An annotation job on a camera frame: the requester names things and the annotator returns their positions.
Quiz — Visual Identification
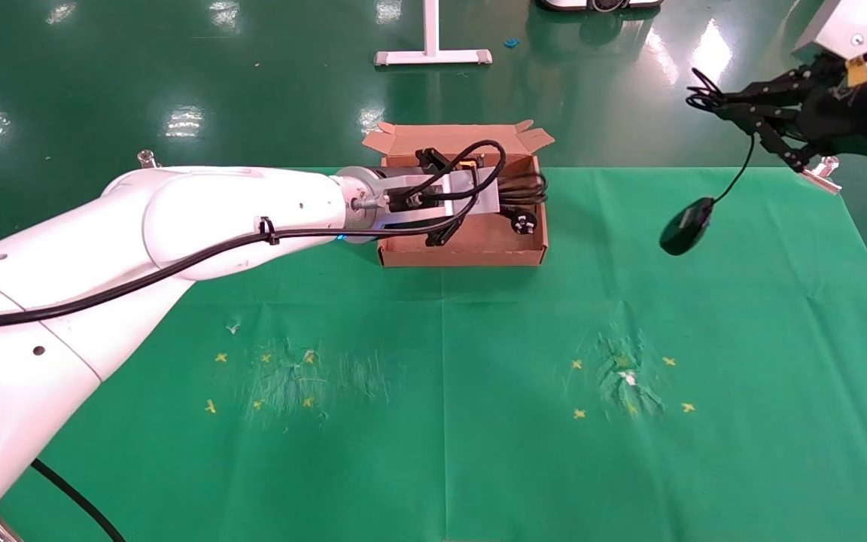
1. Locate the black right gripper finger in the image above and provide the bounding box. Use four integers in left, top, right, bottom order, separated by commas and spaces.
729, 105, 819, 173
712, 69, 815, 111

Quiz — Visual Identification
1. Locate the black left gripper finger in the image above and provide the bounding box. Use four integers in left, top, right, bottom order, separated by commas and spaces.
415, 148, 481, 172
424, 215, 469, 248

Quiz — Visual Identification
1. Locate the thick black data cable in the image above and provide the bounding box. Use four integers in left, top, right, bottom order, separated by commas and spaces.
497, 172, 549, 234

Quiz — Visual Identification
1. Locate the black wired computer mouse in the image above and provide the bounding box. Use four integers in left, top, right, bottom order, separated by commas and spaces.
659, 68, 756, 257

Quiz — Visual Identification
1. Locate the open brown cardboard box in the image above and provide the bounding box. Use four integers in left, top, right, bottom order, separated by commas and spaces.
362, 120, 556, 269

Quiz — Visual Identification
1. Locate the white metal stand base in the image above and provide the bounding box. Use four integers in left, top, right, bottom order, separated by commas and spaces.
373, 0, 493, 69

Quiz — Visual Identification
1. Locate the green table cloth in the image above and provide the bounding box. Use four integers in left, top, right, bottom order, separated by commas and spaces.
0, 167, 867, 542

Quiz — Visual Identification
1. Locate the black and white machine base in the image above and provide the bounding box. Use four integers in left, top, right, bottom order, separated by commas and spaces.
537, 0, 664, 14

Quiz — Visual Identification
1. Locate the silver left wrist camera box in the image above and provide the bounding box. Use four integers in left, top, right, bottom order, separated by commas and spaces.
381, 167, 502, 229

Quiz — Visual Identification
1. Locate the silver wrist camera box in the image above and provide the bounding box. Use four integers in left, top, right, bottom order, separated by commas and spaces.
792, 0, 867, 80
381, 167, 502, 229

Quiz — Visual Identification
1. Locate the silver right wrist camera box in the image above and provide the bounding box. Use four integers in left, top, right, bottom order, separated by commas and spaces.
792, 0, 867, 80

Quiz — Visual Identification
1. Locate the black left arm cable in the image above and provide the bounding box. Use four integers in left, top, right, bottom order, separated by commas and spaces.
0, 139, 507, 542

